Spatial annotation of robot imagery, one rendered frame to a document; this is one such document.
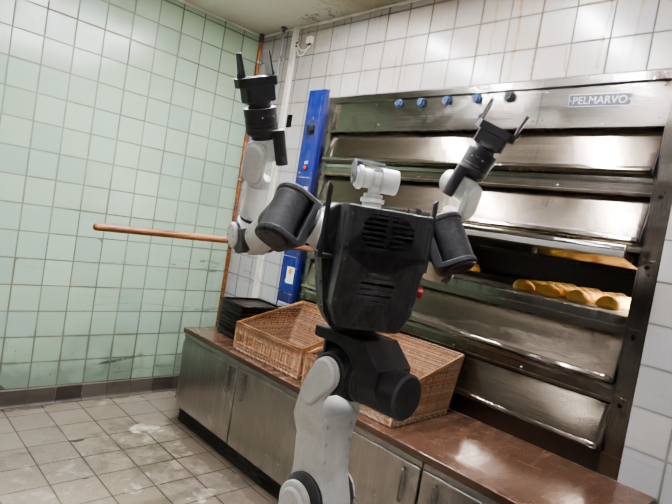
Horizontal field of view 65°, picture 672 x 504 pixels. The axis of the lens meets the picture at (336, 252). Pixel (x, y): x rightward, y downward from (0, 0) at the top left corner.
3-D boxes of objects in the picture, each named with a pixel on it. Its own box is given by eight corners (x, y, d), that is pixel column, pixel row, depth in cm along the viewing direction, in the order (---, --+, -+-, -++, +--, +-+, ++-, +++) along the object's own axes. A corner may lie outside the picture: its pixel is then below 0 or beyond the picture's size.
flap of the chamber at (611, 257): (299, 210, 313) (323, 219, 327) (623, 257, 185) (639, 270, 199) (300, 206, 313) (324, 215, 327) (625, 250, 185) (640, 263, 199)
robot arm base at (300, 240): (292, 264, 136) (306, 249, 126) (247, 240, 133) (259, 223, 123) (314, 218, 143) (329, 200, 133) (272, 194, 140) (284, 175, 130)
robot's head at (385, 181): (396, 204, 136) (402, 170, 136) (358, 197, 134) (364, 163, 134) (389, 204, 143) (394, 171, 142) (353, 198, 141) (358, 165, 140)
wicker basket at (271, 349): (296, 343, 324) (303, 299, 322) (364, 372, 285) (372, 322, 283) (230, 348, 289) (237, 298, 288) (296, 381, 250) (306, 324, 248)
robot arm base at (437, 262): (469, 274, 144) (483, 258, 134) (425, 283, 142) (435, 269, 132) (452, 225, 150) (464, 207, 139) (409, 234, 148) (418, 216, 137)
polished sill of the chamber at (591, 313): (318, 254, 329) (319, 247, 329) (630, 327, 200) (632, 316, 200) (311, 253, 325) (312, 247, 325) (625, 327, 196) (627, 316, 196)
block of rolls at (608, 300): (562, 291, 288) (564, 281, 288) (660, 312, 254) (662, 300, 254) (508, 288, 246) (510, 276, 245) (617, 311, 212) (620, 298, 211)
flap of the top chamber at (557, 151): (325, 162, 321) (338, 134, 325) (652, 177, 193) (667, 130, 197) (320, 158, 318) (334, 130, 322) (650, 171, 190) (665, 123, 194)
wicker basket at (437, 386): (366, 374, 281) (374, 323, 280) (457, 412, 242) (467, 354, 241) (298, 383, 247) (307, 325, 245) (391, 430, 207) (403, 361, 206)
